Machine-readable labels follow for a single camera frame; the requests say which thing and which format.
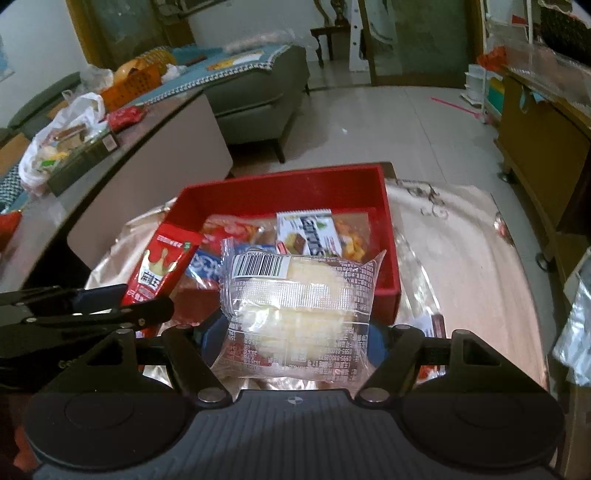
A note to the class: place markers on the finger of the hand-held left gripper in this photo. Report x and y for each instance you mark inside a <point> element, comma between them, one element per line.
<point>143,314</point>
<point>101,297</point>

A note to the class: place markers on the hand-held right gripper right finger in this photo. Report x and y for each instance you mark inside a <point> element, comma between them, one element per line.
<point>376,344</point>

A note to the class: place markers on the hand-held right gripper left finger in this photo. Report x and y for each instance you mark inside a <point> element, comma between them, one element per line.
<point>210,339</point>

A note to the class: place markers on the red snack packet crown print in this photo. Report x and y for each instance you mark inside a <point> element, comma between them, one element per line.
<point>157,263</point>

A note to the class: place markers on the blue snack packet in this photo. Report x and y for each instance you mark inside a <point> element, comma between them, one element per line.
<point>205,267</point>

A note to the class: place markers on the clear packet of white cake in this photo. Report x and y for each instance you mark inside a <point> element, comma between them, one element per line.
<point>295,304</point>

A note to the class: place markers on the red cardboard box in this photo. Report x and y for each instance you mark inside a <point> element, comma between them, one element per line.
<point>277,184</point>

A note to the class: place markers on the white brown snack packet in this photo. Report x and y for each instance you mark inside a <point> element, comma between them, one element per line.
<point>434,325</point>

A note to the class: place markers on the orange red snack packet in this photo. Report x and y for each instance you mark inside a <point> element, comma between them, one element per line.
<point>226,228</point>

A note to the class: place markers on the red plastic bag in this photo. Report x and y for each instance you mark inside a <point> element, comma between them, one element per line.
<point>8,228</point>

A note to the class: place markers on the dark green box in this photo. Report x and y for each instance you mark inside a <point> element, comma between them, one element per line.
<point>78,170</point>

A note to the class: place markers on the white snack packet green print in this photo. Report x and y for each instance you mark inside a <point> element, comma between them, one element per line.
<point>309,228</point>

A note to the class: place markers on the houndstooth cushion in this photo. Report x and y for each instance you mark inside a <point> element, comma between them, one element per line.
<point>9,191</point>

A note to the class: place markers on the grey coffee table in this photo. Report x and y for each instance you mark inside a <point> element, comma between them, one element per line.
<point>138,152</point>

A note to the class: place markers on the red crinkled packet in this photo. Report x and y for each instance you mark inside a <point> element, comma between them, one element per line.
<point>127,117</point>

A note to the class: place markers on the white plastic bag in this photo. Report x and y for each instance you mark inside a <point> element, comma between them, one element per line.
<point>74,110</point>

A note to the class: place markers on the silver foil bag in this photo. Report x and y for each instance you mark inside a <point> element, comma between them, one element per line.
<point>575,332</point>

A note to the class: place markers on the orange plastic basket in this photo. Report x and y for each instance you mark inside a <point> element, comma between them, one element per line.
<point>134,85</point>

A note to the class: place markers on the yellow plastic bowl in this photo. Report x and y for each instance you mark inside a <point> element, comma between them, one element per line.
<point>129,67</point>

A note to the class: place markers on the small white crumpled bag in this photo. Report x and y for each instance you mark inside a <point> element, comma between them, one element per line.
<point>174,73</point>

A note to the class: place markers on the teal blanket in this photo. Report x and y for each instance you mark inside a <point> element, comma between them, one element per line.
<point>203,78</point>

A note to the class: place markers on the grey green sofa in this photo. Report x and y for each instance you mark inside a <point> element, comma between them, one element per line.
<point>258,101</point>

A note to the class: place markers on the pink stick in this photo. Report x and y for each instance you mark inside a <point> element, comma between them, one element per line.
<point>455,104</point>

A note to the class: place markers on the wooden cabinet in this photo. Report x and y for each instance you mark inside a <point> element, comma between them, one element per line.
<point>545,152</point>

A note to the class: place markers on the stack of colourful boxes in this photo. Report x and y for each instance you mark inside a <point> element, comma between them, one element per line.
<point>496,97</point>

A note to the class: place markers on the white rack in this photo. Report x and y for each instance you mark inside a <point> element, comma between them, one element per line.
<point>473,83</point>

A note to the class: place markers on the clear plastic bag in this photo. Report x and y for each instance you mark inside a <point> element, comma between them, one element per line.
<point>258,42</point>

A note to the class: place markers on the wooden framed glass door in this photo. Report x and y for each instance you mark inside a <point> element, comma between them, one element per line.
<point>415,46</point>

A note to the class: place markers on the white board with holes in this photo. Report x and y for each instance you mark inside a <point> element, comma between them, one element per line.
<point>358,41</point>

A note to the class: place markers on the dark wooden chair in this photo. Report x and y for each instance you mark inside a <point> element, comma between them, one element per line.
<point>323,34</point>

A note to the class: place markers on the wall poster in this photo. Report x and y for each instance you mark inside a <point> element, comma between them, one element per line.
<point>5,60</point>

